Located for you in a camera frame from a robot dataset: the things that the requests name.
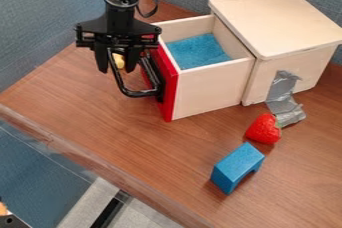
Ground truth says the red toy strawberry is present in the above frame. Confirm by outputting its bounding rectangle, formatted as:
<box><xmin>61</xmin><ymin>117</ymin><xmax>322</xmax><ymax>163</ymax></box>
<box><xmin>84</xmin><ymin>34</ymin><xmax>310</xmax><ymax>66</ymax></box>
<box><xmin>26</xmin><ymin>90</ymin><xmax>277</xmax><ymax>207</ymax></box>
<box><xmin>244</xmin><ymin>112</ymin><xmax>285</xmax><ymax>146</ymax></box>

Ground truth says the yellow toy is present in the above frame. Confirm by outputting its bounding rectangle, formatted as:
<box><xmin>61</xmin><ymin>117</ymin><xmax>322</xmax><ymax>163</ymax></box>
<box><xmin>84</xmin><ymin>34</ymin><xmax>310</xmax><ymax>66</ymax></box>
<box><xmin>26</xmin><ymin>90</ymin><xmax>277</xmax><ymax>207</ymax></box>
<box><xmin>110</xmin><ymin>52</ymin><xmax>127</xmax><ymax>70</ymax></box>

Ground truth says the blue arch block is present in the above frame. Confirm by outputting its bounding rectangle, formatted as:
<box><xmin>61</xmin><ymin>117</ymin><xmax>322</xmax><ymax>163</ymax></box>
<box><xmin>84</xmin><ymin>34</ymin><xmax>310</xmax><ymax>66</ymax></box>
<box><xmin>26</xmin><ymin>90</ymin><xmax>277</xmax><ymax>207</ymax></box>
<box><xmin>209</xmin><ymin>141</ymin><xmax>266</xmax><ymax>196</ymax></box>

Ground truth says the drawer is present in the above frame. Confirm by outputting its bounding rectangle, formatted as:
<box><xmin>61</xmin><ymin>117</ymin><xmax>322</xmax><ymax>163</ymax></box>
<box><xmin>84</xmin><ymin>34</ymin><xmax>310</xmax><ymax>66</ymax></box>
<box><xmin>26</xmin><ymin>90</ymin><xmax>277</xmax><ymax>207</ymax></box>
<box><xmin>106</xmin><ymin>13</ymin><xmax>257</xmax><ymax>123</ymax></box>

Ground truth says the cabinet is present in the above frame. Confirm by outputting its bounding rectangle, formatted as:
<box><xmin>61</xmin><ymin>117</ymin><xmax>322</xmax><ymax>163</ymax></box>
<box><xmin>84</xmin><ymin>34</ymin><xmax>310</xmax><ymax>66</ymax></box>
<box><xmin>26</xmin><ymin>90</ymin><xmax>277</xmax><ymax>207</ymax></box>
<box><xmin>207</xmin><ymin>0</ymin><xmax>342</xmax><ymax>107</ymax></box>

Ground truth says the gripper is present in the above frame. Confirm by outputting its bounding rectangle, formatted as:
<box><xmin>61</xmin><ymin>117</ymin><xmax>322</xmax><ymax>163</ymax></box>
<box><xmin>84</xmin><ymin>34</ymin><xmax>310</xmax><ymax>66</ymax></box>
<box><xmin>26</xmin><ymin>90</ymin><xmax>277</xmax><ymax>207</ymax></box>
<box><xmin>73</xmin><ymin>4</ymin><xmax>163</xmax><ymax>74</ymax></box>

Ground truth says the grey tape strip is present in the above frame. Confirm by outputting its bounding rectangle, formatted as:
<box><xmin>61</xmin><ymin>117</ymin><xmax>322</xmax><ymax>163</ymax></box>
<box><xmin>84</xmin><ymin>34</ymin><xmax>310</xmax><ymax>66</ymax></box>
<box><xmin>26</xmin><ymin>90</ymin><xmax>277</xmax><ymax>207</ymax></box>
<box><xmin>264</xmin><ymin>69</ymin><xmax>308</xmax><ymax>129</ymax></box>

